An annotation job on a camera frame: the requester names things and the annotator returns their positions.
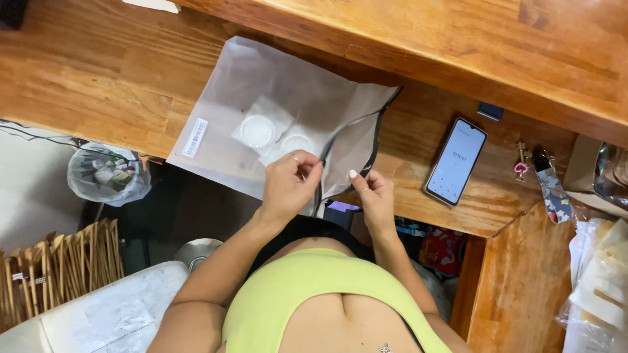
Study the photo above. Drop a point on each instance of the round metal bowl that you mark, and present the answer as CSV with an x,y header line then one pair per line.
x,y
196,250

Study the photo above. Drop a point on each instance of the white marbled seat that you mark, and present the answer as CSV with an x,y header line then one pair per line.
x,y
98,318

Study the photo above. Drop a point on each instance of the black object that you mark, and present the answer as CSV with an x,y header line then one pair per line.
x,y
12,12

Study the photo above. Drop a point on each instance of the woven wicker basket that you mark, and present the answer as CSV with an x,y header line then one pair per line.
x,y
59,269

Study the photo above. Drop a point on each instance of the heap of clear plastic bags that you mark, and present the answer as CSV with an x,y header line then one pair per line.
x,y
598,289

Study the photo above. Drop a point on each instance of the dark box with purple label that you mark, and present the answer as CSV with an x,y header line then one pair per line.
x,y
341,213

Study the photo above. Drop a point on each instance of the frosted plastic zip bag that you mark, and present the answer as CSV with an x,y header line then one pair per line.
x,y
274,78

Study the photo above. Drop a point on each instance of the person's left hand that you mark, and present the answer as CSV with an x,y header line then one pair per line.
x,y
284,189

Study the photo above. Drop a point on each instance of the smartphone with lit screen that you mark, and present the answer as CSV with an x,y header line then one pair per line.
x,y
456,162

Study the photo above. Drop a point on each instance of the light green crop top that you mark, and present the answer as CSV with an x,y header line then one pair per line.
x,y
294,289

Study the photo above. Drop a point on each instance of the person's right hand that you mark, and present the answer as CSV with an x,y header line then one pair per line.
x,y
378,206

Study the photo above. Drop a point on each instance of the black shorts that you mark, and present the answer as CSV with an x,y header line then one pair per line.
x,y
304,233

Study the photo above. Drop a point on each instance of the cardboard box with shiny contents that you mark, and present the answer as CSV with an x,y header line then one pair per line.
x,y
584,166

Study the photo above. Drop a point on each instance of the red patterned bag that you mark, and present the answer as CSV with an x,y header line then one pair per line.
x,y
441,247

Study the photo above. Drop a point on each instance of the raised wooden shelf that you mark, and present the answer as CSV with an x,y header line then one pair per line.
x,y
441,44

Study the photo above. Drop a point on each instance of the white paper sheet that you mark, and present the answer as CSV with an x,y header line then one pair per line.
x,y
152,5

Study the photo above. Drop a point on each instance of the trash bin with plastic liner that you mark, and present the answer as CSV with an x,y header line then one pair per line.
x,y
108,174

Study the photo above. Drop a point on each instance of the small dark blue box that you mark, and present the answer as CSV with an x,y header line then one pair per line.
x,y
490,111

